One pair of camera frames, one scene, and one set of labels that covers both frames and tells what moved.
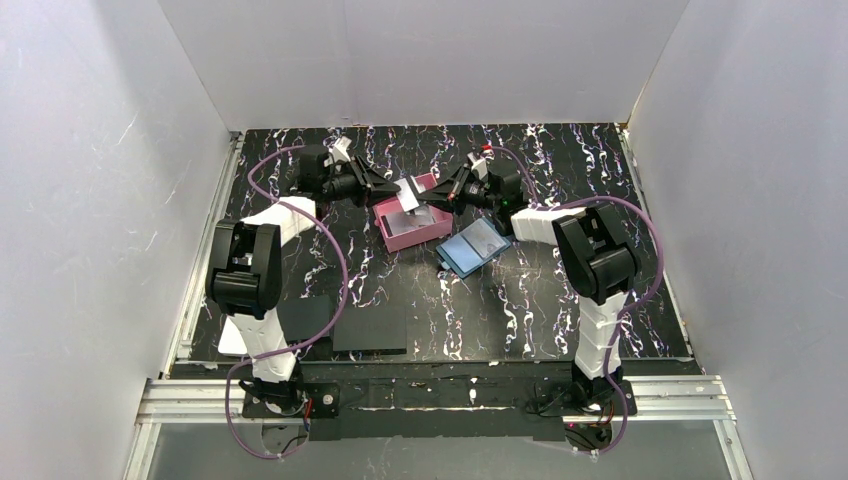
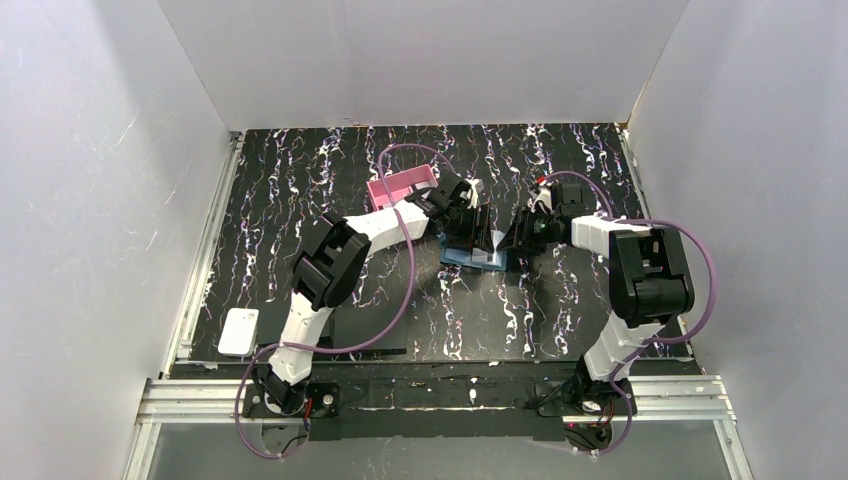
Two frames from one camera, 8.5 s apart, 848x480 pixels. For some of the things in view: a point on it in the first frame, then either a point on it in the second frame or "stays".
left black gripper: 356,179 -> 468,225
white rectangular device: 231,341 stays
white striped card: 409,192 -> 479,255
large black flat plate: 381,331 stays
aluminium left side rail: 179,349 stays
